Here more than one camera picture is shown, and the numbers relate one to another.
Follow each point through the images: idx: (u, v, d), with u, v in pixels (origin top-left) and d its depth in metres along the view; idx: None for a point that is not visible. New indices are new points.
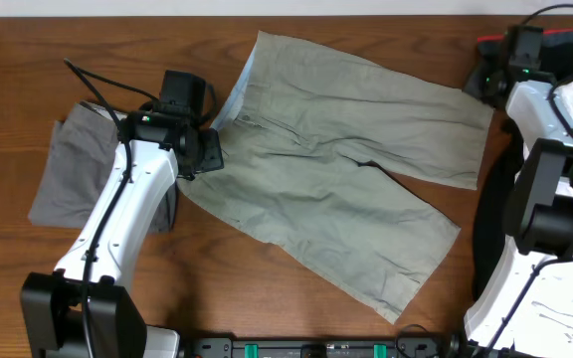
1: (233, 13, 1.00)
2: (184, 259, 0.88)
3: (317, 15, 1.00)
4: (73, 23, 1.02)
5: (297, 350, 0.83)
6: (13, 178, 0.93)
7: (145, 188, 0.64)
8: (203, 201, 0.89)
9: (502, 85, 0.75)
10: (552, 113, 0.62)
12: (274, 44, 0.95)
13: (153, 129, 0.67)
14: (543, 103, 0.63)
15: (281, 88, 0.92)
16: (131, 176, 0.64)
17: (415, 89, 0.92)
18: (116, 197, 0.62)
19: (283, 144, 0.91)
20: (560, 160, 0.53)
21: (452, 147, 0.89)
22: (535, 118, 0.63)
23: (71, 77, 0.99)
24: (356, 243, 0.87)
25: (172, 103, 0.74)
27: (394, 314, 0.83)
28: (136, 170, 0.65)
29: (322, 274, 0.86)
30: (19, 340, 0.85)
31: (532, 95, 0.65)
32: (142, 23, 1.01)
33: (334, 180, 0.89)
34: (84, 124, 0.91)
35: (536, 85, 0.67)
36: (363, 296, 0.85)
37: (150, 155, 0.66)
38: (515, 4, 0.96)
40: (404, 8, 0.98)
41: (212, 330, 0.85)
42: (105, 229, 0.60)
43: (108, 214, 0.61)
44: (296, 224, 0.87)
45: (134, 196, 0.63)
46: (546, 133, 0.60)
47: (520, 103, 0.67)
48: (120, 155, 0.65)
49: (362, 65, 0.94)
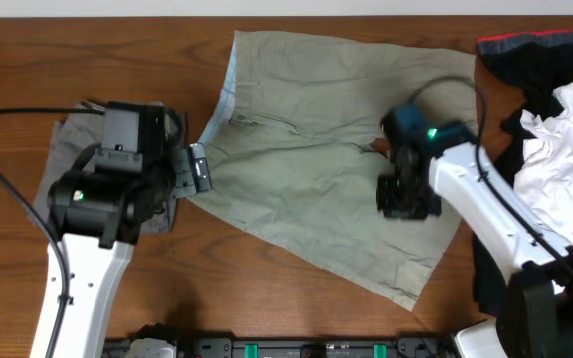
1: (235, 13, 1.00)
2: (184, 259, 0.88)
3: (319, 16, 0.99)
4: (73, 22, 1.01)
5: (297, 350, 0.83)
6: (13, 176, 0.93)
7: (90, 305, 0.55)
8: (206, 204, 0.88)
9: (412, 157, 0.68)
10: (496, 200, 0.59)
12: (253, 40, 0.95)
13: (92, 210, 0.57)
14: (480, 189, 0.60)
15: (269, 84, 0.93)
16: (70, 295, 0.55)
17: (397, 56, 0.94)
18: (58, 324, 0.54)
19: (281, 138, 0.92)
20: (545, 286, 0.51)
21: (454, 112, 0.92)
22: (485, 219, 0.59)
23: (71, 77, 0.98)
24: (362, 236, 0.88)
25: (118, 148, 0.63)
27: (410, 301, 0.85)
28: (75, 282, 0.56)
29: (335, 271, 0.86)
30: (20, 340, 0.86)
31: (464, 178, 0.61)
32: (142, 24, 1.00)
33: (336, 171, 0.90)
34: (83, 124, 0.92)
35: (458, 157, 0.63)
36: (378, 287, 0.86)
37: (87, 263, 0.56)
38: (514, 4, 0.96)
40: (406, 8, 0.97)
41: (212, 330, 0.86)
42: None
43: (51, 350, 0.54)
44: (304, 221, 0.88)
45: (80, 318, 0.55)
46: (512, 245, 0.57)
47: (453, 188, 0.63)
48: (54, 265, 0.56)
49: (342, 44, 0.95)
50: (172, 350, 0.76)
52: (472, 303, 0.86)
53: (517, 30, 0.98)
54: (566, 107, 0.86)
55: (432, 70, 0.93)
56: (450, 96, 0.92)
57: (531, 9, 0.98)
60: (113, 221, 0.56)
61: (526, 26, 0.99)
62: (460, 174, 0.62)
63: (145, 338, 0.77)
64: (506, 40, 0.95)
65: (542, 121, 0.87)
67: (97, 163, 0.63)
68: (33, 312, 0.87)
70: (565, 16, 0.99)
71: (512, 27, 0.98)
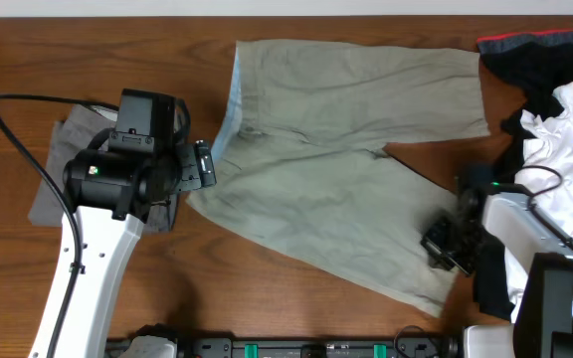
1: (234, 14, 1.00)
2: (184, 259, 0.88)
3: (319, 16, 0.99)
4: (73, 23, 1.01)
5: (297, 350, 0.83)
6: (14, 176, 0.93)
7: (101, 275, 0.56)
8: (222, 219, 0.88)
9: (474, 201, 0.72)
10: (538, 223, 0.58)
12: (255, 49, 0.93)
13: (106, 184, 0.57)
14: (523, 213, 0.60)
15: (275, 92, 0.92)
16: (82, 266, 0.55)
17: (400, 58, 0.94)
18: (69, 292, 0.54)
19: (291, 148, 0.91)
20: (571, 276, 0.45)
21: (455, 112, 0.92)
22: (522, 229, 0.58)
23: (72, 77, 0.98)
24: (382, 244, 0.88)
25: (131, 132, 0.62)
27: (437, 308, 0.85)
28: (88, 253, 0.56)
29: (358, 281, 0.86)
30: (19, 340, 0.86)
31: (512, 207, 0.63)
32: (142, 24, 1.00)
33: (350, 178, 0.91)
34: (84, 124, 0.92)
35: (513, 196, 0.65)
36: (404, 295, 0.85)
37: (100, 234, 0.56)
38: (514, 4, 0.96)
40: (406, 8, 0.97)
41: (212, 330, 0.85)
42: (62, 336, 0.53)
43: (61, 317, 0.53)
44: (321, 232, 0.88)
45: (92, 286, 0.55)
46: (541, 244, 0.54)
47: (499, 217, 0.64)
48: (68, 234, 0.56)
49: (345, 49, 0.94)
50: (173, 347, 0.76)
52: (472, 303, 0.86)
53: (516, 30, 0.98)
54: (566, 107, 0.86)
55: (436, 71, 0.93)
56: (457, 96, 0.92)
57: (531, 9, 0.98)
60: (126, 196, 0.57)
61: (526, 25, 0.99)
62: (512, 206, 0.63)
63: (144, 336, 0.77)
64: (506, 39, 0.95)
65: (542, 121, 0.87)
67: (110, 145, 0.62)
68: (33, 312, 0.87)
70: (565, 16, 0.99)
71: (512, 27, 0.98)
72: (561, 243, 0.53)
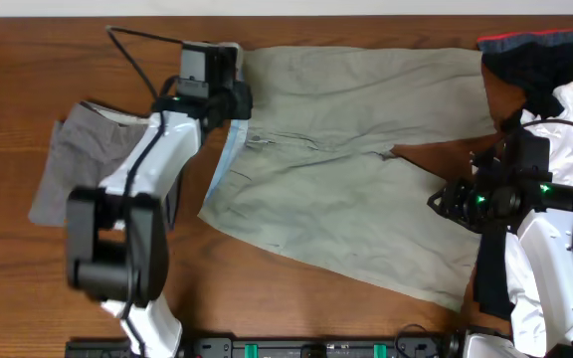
1: (234, 13, 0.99)
2: (185, 259, 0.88)
3: (320, 15, 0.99)
4: (72, 23, 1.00)
5: (297, 350, 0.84)
6: (13, 175, 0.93)
7: (178, 141, 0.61)
8: (235, 231, 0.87)
9: (514, 201, 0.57)
10: None
12: (256, 58, 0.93)
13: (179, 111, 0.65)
14: (563, 259, 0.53)
15: (280, 99, 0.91)
16: (165, 131, 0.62)
17: (403, 60, 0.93)
18: (152, 143, 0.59)
19: (300, 155, 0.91)
20: None
21: (457, 111, 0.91)
22: (557, 283, 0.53)
23: (71, 77, 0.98)
24: (398, 243, 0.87)
25: (191, 79, 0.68)
27: (458, 303, 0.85)
28: (168, 130, 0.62)
29: (376, 282, 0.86)
30: (21, 340, 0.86)
31: (554, 241, 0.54)
32: (142, 24, 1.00)
33: (362, 181, 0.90)
34: (84, 124, 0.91)
35: (557, 220, 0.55)
36: (422, 292, 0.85)
37: (180, 124, 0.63)
38: (513, 4, 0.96)
40: (406, 8, 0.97)
41: (213, 330, 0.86)
42: (143, 161, 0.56)
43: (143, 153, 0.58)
44: (335, 237, 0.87)
45: (169, 145, 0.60)
46: (572, 322, 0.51)
47: (536, 243, 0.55)
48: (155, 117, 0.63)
49: (347, 52, 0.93)
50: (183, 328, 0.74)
52: (472, 303, 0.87)
53: (516, 29, 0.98)
54: (565, 107, 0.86)
55: (440, 71, 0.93)
56: (459, 96, 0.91)
57: (530, 9, 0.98)
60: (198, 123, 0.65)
61: (526, 25, 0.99)
62: (554, 237, 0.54)
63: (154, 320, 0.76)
64: (506, 39, 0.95)
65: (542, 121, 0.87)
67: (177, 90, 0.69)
68: (34, 311, 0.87)
70: (565, 16, 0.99)
71: (512, 27, 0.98)
72: None
